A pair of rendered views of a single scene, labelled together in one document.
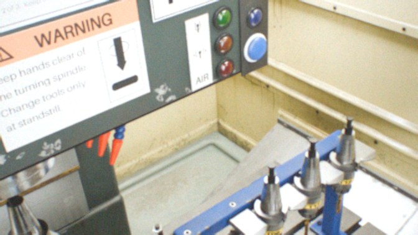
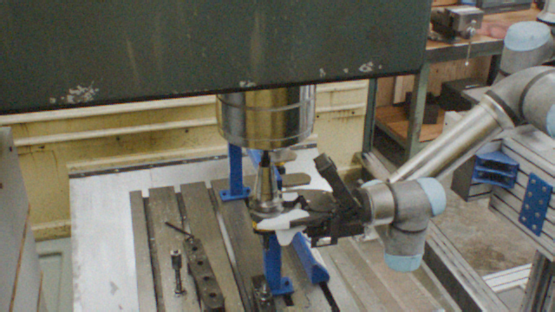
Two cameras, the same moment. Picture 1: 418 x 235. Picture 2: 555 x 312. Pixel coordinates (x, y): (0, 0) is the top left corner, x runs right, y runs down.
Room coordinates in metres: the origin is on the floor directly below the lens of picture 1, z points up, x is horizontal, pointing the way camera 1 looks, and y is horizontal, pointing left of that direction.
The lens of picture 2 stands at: (0.21, 1.08, 1.89)
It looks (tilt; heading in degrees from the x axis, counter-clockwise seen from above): 29 degrees down; 290
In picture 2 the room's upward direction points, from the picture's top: straight up
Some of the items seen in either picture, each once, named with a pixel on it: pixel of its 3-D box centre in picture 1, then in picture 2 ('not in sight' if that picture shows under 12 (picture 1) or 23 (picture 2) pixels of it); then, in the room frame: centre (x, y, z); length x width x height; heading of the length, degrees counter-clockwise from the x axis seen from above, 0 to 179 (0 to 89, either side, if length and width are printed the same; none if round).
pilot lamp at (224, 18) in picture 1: (223, 18); not in sight; (0.50, -0.02, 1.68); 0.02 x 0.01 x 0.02; 126
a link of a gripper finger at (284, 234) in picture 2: not in sight; (284, 230); (0.49, 0.31, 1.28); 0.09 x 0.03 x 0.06; 49
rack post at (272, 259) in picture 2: not in sight; (272, 241); (0.61, 0.06, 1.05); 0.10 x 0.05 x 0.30; 36
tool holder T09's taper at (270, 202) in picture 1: (271, 193); not in sight; (0.66, -0.10, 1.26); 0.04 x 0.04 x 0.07
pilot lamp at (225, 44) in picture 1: (224, 44); not in sight; (0.50, -0.02, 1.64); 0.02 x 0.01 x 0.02; 126
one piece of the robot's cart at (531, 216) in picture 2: not in sight; (534, 204); (0.00, -0.52, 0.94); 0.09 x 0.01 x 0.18; 131
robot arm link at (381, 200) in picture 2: not in sight; (373, 204); (0.36, 0.17, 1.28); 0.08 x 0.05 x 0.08; 126
